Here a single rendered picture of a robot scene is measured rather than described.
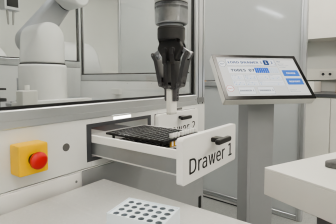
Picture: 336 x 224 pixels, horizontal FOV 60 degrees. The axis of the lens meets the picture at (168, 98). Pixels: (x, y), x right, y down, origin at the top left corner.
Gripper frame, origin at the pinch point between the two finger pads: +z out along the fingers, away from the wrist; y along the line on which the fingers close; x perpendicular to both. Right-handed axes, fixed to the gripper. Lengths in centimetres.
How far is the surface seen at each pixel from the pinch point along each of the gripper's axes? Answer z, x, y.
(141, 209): 21.0, 20.4, -6.8
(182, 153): 10.6, 10.8, -10.7
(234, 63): -15, -87, 20
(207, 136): 8.6, -0.5, -10.9
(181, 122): 11.9, -36.3, 21.1
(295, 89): 0, -101, -9
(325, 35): -57, -328, 11
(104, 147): 13.4, 9.2, 17.1
